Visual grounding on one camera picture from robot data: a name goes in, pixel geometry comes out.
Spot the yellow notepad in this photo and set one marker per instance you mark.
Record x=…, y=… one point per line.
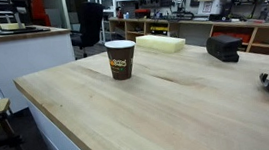
x=12, y=26

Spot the red and black toolbox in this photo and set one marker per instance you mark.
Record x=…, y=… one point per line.
x=142, y=13

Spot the brown paper coffee cup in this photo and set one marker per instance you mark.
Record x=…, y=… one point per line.
x=121, y=61

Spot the white cardboard box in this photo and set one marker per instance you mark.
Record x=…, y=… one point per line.
x=210, y=5

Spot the red storage bin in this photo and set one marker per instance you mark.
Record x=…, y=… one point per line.
x=234, y=36

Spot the yellow and black tool case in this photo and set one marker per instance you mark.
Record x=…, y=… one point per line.
x=159, y=29

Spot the pale yellow foam block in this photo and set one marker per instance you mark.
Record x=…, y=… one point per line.
x=161, y=43

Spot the white counter with wooden top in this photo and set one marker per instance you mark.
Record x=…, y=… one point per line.
x=22, y=60

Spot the black box device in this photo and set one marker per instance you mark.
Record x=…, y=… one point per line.
x=222, y=48

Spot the red chair back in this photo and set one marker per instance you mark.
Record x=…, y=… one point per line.
x=38, y=9

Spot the flat black tray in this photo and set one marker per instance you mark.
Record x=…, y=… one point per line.
x=22, y=30

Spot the black office chair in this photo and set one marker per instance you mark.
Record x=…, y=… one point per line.
x=90, y=22

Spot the wooden workbench with shelves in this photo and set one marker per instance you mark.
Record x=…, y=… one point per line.
x=264, y=34

